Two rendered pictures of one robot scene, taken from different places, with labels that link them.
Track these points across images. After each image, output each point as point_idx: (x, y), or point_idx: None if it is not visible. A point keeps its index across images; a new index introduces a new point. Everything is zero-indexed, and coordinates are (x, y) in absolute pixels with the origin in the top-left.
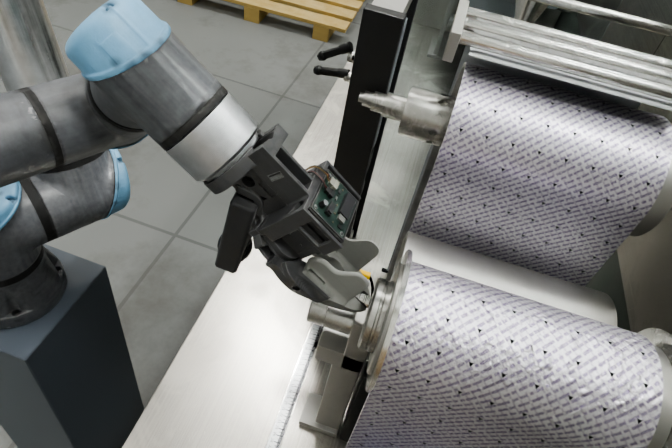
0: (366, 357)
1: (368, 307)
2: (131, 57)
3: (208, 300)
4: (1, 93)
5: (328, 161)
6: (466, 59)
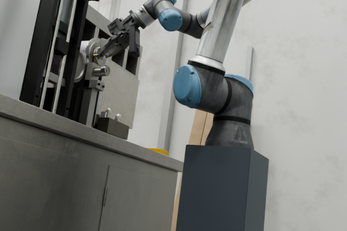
0: (78, 101)
1: (98, 59)
2: None
3: (126, 141)
4: (192, 14)
5: (116, 17)
6: None
